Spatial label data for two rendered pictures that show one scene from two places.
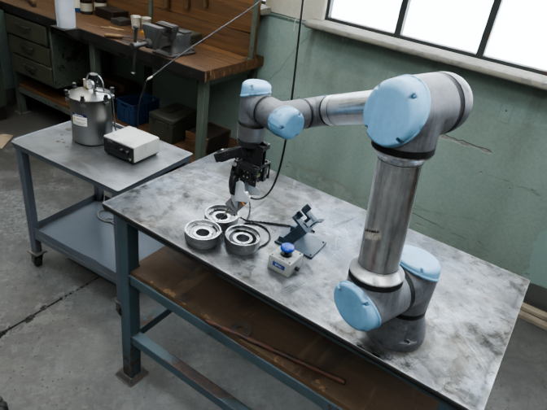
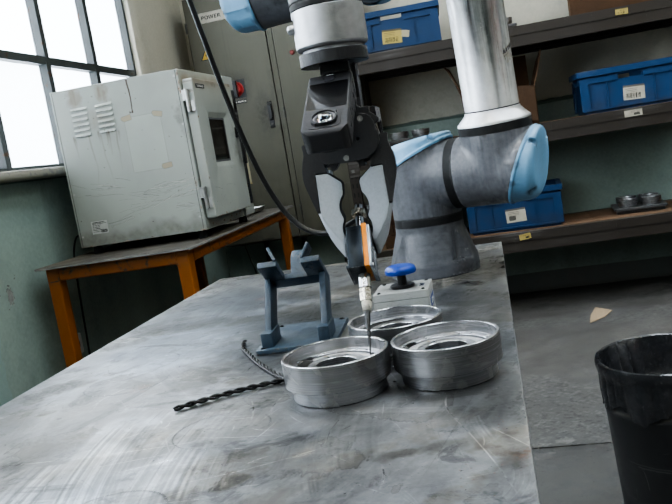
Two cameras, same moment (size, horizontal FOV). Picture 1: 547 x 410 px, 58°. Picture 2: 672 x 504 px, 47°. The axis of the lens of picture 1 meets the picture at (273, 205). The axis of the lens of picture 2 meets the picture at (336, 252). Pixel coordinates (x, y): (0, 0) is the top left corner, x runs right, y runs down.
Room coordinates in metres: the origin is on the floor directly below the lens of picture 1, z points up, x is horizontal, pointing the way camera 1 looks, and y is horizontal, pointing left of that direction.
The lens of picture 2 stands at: (1.49, 0.86, 1.03)
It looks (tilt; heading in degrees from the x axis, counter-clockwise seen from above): 7 degrees down; 252
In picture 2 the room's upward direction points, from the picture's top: 9 degrees counter-clockwise
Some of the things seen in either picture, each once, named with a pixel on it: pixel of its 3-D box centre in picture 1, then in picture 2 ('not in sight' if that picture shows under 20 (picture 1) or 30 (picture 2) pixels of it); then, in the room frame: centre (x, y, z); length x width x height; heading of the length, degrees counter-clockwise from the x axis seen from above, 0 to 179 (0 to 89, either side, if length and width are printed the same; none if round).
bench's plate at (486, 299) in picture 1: (310, 242); (283, 344); (1.26, -0.13, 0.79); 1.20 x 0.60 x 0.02; 60
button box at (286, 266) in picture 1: (286, 260); (406, 301); (1.11, -0.06, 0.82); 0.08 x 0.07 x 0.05; 60
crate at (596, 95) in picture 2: not in sight; (625, 87); (-1.38, -2.61, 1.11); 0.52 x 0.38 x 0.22; 150
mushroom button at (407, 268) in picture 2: (286, 252); (402, 283); (1.11, -0.06, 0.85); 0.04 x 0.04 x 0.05
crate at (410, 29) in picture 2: not in sight; (394, 34); (-0.36, -3.20, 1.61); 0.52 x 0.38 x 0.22; 153
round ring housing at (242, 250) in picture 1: (242, 240); (397, 334); (1.18, 0.07, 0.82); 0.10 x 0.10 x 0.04
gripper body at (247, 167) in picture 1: (251, 159); (343, 110); (1.20, 0.08, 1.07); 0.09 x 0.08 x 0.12; 63
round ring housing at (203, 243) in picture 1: (202, 234); (447, 354); (1.18, 0.19, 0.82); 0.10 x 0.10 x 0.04
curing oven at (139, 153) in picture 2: not in sight; (167, 160); (1.07, -2.50, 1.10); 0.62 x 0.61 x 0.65; 60
